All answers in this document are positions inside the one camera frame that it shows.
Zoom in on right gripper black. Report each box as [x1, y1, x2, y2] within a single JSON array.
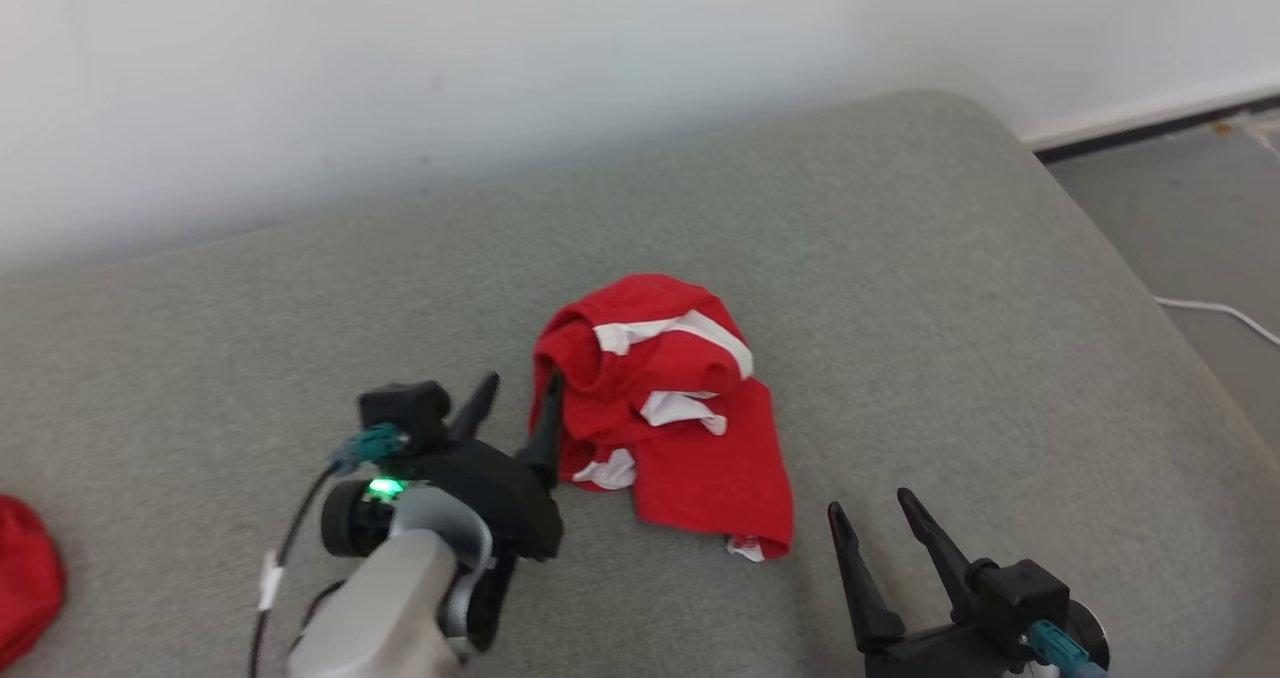
[[828, 488, 1031, 678]]

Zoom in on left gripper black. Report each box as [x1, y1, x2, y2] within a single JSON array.
[[400, 373, 566, 561]]

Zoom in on red shorts with white trim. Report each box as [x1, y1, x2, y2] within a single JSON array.
[[530, 274, 796, 563]]

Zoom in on red basketball jersey white trim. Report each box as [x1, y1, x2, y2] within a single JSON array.
[[0, 495, 67, 670]]

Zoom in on grey fabric sofa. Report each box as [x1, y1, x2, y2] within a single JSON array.
[[0, 88, 1280, 678]]

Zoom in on black and white baseboard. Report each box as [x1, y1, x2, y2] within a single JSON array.
[[1020, 83, 1280, 165]]

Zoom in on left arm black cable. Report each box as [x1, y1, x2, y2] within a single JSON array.
[[247, 458, 346, 678]]

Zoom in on white floor cable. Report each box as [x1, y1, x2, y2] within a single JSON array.
[[1155, 296, 1280, 347]]

